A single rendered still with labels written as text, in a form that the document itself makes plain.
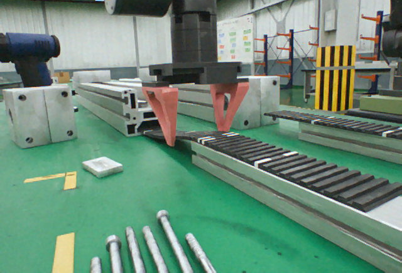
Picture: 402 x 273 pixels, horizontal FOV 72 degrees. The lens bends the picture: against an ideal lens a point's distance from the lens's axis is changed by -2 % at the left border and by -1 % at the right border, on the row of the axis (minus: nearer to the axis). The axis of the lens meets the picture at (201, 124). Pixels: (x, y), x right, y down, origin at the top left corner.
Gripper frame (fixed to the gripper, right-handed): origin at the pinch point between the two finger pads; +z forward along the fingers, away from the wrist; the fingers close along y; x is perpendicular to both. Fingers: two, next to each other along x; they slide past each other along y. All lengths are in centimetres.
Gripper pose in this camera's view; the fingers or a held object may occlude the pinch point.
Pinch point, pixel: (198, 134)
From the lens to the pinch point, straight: 36.6
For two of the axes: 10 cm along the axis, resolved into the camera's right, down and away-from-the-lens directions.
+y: -8.7, 1.3, -4.8
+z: 0.4, 9.8, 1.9
